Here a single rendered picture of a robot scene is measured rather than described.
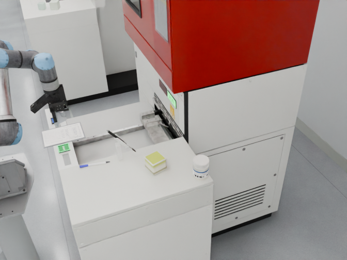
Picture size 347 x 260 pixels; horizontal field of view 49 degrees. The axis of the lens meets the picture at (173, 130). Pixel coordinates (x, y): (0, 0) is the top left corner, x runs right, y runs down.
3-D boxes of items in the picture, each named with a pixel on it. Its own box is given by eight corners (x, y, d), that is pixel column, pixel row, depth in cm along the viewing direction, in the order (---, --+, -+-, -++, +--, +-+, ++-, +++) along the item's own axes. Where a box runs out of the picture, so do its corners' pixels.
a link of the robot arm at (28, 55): (13, 46, 164) (25, 54, 158) (37, 48, 172) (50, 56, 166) (11, 64, 167) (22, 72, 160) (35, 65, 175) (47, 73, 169)
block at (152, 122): (157, 120, 218) (157, 116, 216) (159, 124, 216) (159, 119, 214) (144, 124, 216) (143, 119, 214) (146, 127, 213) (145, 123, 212)
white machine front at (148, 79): (141, 84, 263) (136, 29, 238) (188, 156, 202) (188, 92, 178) (137, 85, 262) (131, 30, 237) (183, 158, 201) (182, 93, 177)
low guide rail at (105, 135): (157, 123, 226) (157, 119, 224) (158, 125, 225) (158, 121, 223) (73, 145, 212) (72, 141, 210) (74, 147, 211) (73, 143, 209)
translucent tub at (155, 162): (157, 160, 178) (157, 149, 174) (167, 169, 173) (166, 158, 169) (144, 167, 175) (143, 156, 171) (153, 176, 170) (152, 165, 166)
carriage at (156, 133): (153, 116, 226) (152, 112, 225) (175, 153, 199) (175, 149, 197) (140, 119, 224) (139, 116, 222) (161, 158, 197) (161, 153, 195)
